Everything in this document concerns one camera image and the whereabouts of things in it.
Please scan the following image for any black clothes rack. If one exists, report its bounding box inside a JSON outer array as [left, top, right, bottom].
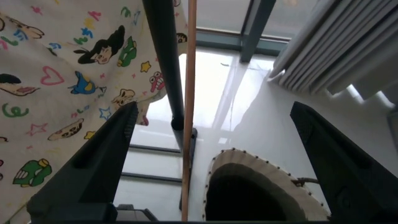
[[119, 0, 200, 212]]

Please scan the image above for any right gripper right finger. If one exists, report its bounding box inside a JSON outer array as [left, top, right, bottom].
[[289, 101, 398, 222]]

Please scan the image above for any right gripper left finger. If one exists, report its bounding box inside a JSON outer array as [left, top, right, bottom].
[[26, 101, 139, 222]]

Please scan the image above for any cream printed garment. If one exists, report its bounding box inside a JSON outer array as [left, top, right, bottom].
[[0, 0, 189, 224]]

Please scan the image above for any beige curtain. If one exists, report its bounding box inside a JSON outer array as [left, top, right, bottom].
[[267, 0, 398, 108]]

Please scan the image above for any white laundry basket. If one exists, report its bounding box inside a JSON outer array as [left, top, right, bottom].
[[201, 147, 330, 222]]

